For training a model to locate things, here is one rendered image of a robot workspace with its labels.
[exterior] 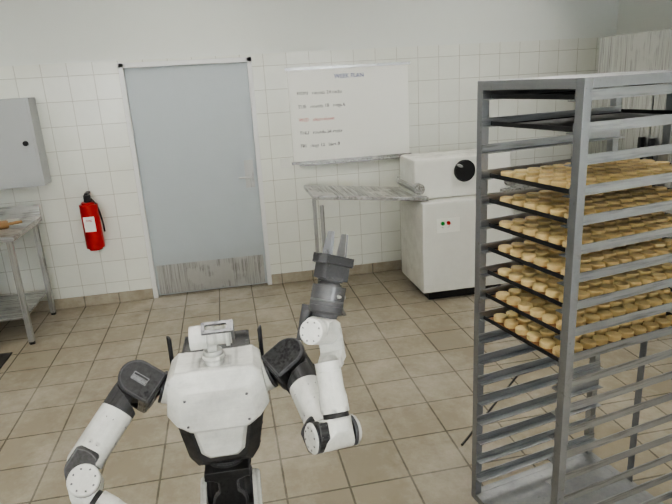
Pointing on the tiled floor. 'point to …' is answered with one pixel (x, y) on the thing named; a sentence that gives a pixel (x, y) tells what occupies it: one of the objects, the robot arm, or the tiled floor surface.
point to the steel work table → (30, 215)
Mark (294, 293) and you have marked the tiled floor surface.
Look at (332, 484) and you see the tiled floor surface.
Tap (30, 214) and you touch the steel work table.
